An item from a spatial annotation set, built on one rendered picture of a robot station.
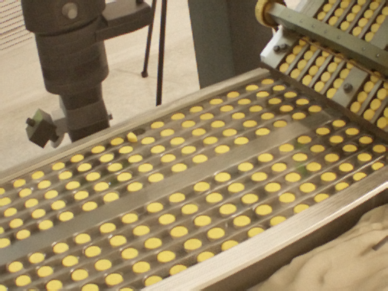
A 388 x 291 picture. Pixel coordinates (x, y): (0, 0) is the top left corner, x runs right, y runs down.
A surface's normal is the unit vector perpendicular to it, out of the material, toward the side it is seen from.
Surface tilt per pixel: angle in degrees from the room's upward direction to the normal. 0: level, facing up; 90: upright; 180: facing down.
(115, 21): 90
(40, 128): 90
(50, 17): 90
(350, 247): 4
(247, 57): 90
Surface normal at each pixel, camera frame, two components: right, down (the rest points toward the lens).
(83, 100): 0.39, 0.61
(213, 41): -0.73, 0.44
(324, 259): -0.04, -0.55
